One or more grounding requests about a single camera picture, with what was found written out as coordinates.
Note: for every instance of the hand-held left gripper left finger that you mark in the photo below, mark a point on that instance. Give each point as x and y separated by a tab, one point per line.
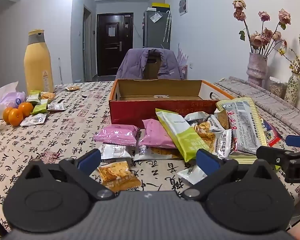
88	160

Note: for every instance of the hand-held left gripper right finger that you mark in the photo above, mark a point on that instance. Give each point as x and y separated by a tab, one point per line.
207	161

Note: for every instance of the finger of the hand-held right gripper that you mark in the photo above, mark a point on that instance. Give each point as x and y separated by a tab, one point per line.
270	153
298	140

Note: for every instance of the red blue snack packet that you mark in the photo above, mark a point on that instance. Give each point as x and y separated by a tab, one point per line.
272	132

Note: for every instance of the white text-printed snack packet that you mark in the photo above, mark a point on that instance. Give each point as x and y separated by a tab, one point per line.
115	151

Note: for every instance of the pink snack packet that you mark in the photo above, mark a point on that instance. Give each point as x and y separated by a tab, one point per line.
153	133
115	133

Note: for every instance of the large pale striped snack packet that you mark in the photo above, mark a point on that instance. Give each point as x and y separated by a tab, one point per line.
245	122

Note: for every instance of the long green white snack packet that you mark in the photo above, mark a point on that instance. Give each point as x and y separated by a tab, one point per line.
180	130

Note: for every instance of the white oat cracker packet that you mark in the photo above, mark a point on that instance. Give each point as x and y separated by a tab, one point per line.
160	153
223	142

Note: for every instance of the red cardboard box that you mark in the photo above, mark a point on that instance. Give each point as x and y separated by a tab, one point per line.
140	111

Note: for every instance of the small white snack packet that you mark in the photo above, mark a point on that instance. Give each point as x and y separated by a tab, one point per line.
191	173

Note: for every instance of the flat yellow snack packet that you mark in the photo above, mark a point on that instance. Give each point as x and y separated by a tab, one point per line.
242	158

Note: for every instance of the clear orange cracker packet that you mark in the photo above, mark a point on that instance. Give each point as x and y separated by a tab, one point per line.
115	173

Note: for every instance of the quilted grey pink cloth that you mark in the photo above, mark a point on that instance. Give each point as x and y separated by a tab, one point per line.
272	107

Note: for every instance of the small patterned vase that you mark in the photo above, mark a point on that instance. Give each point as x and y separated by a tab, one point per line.
291	90

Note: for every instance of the glass grain jar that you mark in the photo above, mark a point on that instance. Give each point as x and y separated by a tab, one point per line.
277	88

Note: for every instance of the small orange cracker packet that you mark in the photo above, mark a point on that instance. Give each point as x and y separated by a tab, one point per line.
48	96
72	88

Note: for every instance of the orange mandarin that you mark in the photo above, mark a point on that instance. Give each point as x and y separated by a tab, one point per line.
6	115
25	108
15	117

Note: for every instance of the pink ribbed vase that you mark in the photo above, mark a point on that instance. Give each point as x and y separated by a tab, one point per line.
257	68

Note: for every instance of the purple tissue pack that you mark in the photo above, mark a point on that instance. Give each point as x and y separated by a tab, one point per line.
11	97

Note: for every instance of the purple puffer jacket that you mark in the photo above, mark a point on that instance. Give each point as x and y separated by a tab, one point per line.
132	65

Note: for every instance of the yellow thermos bottle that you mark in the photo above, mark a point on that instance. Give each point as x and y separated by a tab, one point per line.
38	67

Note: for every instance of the wooden chair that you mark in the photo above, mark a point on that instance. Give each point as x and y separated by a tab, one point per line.
151	70

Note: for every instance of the dark entrance door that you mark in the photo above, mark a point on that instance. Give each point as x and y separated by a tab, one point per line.
115	55

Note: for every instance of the dried pink roses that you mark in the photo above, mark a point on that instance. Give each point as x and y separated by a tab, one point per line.
261	38

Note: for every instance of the grey refrigerator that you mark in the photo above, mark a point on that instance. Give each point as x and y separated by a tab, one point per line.
153	35

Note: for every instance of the white folded umbrella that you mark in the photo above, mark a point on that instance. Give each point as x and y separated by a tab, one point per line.
167	27

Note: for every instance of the clear plastic bag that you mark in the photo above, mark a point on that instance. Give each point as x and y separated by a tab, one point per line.
156	17

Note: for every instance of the yellow box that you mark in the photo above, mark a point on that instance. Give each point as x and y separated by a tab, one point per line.
161	5

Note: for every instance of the interior door frame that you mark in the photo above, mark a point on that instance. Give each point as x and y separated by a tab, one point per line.
87	42

